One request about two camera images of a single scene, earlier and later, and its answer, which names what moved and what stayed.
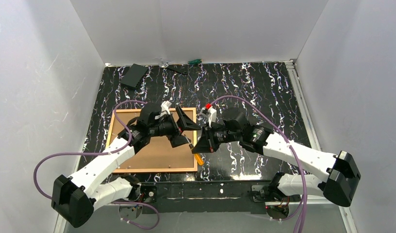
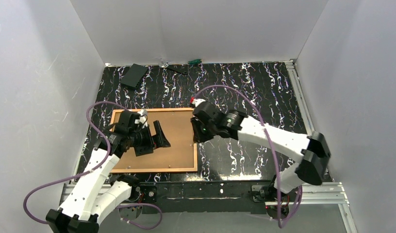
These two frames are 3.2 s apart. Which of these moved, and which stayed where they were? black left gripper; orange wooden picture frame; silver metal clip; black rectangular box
Moved: black left gripper
Stayed: silver metal clip; orange wooden picture frame; black rectangular box
